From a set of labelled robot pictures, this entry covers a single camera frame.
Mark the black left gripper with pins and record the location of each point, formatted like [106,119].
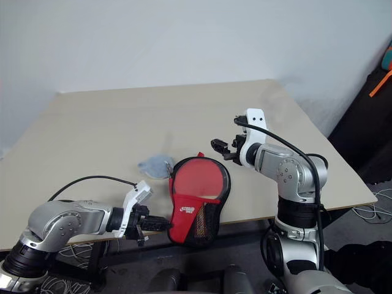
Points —
[136,222]

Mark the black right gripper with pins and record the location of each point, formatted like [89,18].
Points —
[237,153]

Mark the red black paddle case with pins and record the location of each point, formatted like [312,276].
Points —
[183,220]

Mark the red table tennis paddle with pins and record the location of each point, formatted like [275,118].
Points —
[196,177]

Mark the grey white plush pendant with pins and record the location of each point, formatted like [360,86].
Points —
[153,165]

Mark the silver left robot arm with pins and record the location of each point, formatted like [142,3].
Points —
[61,220]

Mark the metal pendant clasp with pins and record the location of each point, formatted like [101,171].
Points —
[168,168]

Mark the black cabinet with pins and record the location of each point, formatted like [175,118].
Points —
[367,137]

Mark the teal object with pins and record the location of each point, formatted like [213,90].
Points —
[388,59]

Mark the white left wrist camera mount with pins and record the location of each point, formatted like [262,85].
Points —
[134,196]

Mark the black table frame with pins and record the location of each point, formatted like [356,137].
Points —
[245,228]

